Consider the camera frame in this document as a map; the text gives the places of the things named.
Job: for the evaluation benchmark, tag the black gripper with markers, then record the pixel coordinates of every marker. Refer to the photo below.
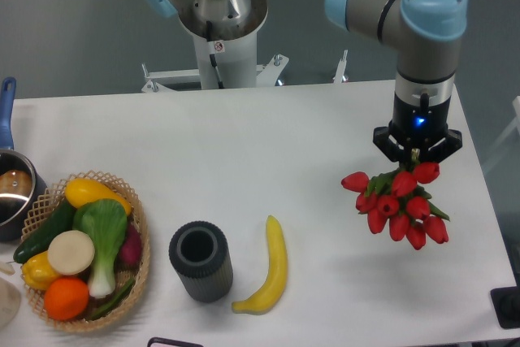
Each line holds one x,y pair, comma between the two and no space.
410,125

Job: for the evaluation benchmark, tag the red tulip bouquet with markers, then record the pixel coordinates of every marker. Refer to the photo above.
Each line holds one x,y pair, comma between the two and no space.
398,201

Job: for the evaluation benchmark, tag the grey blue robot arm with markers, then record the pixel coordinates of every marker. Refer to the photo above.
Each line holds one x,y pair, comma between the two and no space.
427,36

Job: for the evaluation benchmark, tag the black device at table edge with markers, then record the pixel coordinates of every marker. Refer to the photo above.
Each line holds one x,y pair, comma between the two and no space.
506,305

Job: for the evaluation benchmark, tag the yellow banana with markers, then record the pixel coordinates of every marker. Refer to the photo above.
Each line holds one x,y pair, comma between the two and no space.
267,296

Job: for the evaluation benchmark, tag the dark grey ribbed vase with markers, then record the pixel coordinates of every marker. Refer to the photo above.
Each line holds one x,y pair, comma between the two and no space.
199,254

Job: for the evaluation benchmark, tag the purple sweet potato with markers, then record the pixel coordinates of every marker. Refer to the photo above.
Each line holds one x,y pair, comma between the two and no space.
130,251

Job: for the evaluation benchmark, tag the green bok choy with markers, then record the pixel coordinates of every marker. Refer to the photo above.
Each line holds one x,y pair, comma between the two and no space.
105,222

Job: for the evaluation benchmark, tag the black phone at bottom edge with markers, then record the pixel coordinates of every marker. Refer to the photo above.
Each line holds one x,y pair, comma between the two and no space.
157,341

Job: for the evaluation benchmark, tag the yellow squash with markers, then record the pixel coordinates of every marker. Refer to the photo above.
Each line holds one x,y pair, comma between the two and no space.
82,191

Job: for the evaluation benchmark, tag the woven wicker basket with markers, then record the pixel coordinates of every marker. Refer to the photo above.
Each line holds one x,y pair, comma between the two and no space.
43,208

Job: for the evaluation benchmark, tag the green bean pod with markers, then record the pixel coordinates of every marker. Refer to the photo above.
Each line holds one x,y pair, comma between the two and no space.
108,306

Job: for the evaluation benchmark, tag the dark green cucumber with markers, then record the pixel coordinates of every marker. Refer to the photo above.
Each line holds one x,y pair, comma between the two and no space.
59,221

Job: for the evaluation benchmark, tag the orange fruit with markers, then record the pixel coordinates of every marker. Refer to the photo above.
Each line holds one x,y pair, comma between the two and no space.
66,298

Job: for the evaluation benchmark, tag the yellow bell pepper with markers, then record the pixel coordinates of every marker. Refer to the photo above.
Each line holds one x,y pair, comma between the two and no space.
38,273

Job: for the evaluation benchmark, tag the small white garlic piece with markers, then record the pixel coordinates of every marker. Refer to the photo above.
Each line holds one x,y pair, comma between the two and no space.
7,268

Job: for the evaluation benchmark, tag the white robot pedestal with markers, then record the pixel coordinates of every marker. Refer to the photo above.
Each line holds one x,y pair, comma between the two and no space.
224,34

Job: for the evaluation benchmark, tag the white metal base frame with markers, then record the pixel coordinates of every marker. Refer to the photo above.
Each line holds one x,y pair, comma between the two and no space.
269,74

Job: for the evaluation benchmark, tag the grey pot with blue handle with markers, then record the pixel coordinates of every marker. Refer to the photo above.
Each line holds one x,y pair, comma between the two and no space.
21,185

